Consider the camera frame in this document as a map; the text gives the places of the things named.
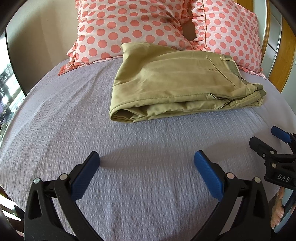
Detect lavender bed sheet mattress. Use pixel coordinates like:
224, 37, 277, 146
1, 59, 295, 240

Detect left polka dot pillow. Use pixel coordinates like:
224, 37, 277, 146
59, 0, 193, 74

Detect right polka dot pillow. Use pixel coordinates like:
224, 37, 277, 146
185, 0, 265, 77

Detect wooden headboard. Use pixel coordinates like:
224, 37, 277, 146
235, 0, 270, 61

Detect polka dot pillow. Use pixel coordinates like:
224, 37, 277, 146
185, 0, 265, 77
59, 0, 193, 74

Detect khaki pants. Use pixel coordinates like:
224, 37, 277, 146
109, 43, 266, 123

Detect wooden wardrobe with panels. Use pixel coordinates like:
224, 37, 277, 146
261, 1, 295, 92

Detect person's right hand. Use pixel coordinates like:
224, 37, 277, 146
270, 187, 285, 229

